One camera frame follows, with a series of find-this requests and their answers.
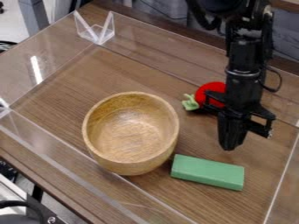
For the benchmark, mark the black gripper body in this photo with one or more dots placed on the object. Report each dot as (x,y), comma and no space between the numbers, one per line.
(257,116)

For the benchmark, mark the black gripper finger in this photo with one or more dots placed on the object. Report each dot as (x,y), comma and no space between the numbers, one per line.
(226,132)
(239,132)

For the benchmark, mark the red plush strawberry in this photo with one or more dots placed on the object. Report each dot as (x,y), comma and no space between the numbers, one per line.
(194,101)

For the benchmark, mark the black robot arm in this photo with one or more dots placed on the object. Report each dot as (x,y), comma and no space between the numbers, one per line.
(249,21)

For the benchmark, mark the green rectangular block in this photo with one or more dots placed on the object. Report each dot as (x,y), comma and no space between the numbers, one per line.
(209,172)

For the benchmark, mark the wooden bowl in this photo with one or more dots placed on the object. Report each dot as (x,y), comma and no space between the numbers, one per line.
(130,131)

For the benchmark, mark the clear acrylic tray enclosure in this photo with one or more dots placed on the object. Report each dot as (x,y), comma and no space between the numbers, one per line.
(56,75)

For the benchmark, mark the black metal bracket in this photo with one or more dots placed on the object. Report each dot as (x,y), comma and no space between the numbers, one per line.
(50,216)

